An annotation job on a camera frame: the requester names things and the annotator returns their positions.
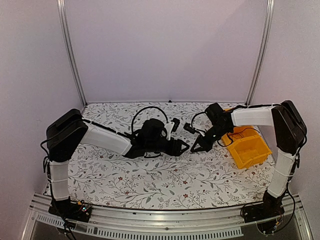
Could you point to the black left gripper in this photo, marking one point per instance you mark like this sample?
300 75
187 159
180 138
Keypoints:
175 149

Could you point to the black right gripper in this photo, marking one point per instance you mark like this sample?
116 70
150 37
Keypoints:
206 146

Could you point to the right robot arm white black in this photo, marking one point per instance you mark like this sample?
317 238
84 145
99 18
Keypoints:
289 129

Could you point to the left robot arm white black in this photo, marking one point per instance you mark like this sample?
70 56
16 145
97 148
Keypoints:
65 135

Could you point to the floral patterned table mat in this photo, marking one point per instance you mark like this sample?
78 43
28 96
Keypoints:
161 182

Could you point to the yellow three-compartment bin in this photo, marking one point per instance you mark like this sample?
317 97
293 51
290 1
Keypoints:
245 143

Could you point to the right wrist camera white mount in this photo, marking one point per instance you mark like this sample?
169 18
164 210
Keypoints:
193 130

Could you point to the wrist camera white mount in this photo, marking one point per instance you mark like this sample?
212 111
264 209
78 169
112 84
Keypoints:
171 127
193 130

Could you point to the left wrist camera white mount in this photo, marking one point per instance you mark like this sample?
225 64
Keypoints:
171 127

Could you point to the front aluminium rail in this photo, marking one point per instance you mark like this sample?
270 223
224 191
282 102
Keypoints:
109 223

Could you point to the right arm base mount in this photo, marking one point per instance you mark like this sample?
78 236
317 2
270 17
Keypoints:
267 218

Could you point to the right aluminium frame post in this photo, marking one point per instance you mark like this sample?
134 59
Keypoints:
270 4

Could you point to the aluminium frame post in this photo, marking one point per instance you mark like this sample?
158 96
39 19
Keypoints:
61 6
270 4

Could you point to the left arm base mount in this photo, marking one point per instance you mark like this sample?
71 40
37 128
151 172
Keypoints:
78 211

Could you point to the left aluminium frame post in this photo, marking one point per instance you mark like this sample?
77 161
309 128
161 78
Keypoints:
61 6

